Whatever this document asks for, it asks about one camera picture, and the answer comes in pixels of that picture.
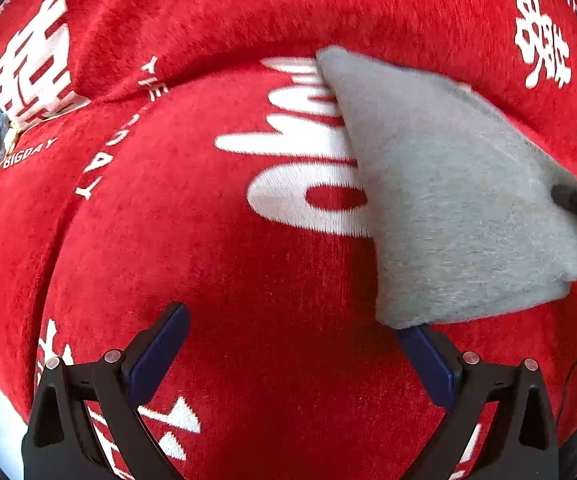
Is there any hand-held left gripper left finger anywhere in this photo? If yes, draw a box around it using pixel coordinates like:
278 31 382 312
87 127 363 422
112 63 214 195
22 302 190 480

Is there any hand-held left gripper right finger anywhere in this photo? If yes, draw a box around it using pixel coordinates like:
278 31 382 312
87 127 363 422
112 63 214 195
397 323 561 480

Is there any grey small garment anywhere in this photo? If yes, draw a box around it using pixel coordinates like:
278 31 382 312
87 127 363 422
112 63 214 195
315 46 577 330

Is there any red printed blanket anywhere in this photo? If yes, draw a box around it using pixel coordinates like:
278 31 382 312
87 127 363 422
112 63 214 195
0 0 577 480

